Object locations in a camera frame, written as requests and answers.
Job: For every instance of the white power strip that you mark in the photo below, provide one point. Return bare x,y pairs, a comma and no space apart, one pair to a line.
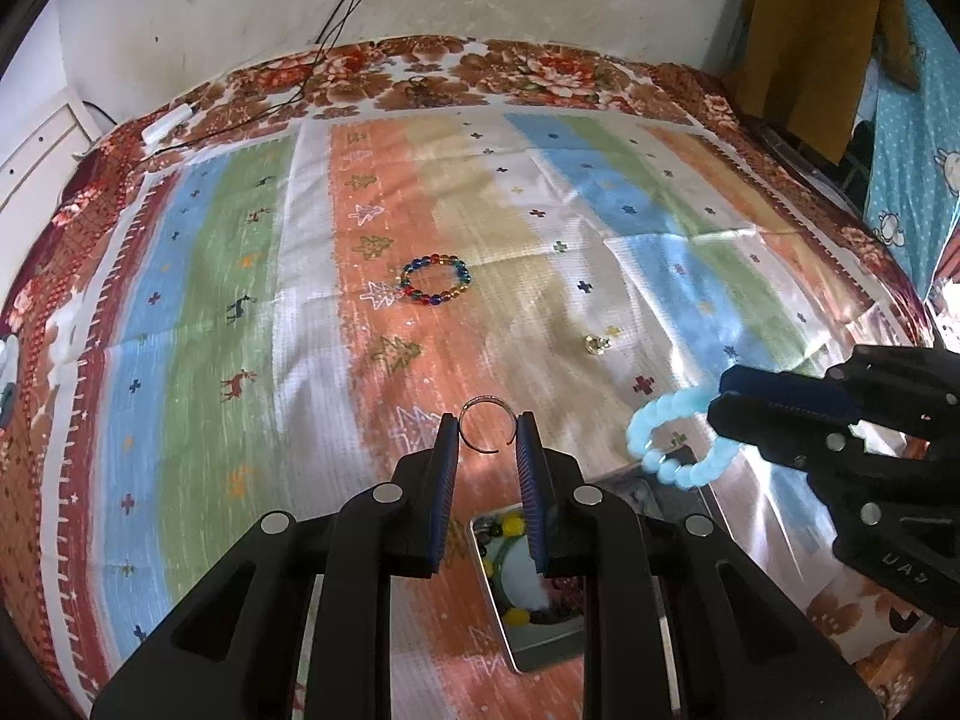
166,122

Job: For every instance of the white cabinet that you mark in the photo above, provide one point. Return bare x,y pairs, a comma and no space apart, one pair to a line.
37,150

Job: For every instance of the teal dotted cartoon cloth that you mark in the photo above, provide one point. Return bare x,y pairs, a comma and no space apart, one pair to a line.
915,127

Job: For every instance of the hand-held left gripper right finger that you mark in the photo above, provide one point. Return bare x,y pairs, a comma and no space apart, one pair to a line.
529,487

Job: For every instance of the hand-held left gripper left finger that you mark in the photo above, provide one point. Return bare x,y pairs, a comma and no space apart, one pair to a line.
442,487

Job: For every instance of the green jade bangle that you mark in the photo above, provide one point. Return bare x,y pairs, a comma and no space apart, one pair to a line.
501,562

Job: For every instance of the mustard yellow hanging cloth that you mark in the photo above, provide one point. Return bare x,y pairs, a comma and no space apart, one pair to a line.
817,37

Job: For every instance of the striped patterned mat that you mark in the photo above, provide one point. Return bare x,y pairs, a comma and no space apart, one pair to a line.
225,277

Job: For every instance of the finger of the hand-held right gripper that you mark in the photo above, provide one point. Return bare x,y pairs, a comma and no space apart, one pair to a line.
765,431
780,390

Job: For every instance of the silver embossed tin box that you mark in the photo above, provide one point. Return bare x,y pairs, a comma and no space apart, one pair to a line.
540,649

